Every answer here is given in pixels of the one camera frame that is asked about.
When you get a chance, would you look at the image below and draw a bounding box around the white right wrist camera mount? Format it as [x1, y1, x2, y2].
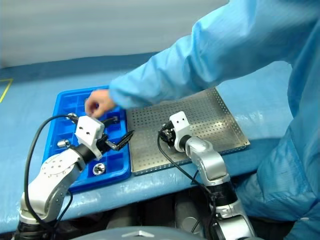
[169, 111, 191, 153]

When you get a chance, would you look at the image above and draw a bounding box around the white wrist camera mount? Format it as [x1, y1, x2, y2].
[169, 111, 191, 153]
[74, 115, 106, 161]

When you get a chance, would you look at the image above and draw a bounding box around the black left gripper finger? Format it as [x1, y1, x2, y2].
[116, 130, 135, 151]
[100, 116, 122, 127]

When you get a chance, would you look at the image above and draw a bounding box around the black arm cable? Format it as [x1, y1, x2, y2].
[156, 129, 221, 240]
[22, 114, 75, 240]

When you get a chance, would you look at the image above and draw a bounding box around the grey rounded shape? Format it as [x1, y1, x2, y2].
[174, 196, 202, 232]

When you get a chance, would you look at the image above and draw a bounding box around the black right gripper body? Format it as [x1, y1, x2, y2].
[159, 120, 177, 149]

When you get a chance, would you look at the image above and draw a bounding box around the person arm blue sleeve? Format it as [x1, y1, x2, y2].
[108, 0, 296, 110]

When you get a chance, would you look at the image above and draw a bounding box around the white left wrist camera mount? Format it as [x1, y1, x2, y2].
[74, 115, 106, 161]

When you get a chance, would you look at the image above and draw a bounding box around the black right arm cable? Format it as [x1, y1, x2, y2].
[156, 129, 221, 240]

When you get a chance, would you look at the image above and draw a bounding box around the blue compartment tray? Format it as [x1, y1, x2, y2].
[42, 85, 133, 194]

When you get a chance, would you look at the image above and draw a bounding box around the perforated metal tray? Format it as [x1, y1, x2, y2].
[125, 86, 251, 176]

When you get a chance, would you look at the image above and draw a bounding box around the person blue cleanroom coat body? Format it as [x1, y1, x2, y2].
[234, 0, 320, 240]

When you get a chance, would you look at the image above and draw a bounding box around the person bare hand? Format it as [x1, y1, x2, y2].
[84, 89, 117, 119]

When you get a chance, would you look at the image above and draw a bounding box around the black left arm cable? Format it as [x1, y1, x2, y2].
[22, 114, 75, 240]

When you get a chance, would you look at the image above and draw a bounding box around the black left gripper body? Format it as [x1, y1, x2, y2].
[95, 134, 119, 154]

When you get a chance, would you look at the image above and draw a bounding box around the grey robot torso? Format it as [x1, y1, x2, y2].
[106, 225, 201, 240]

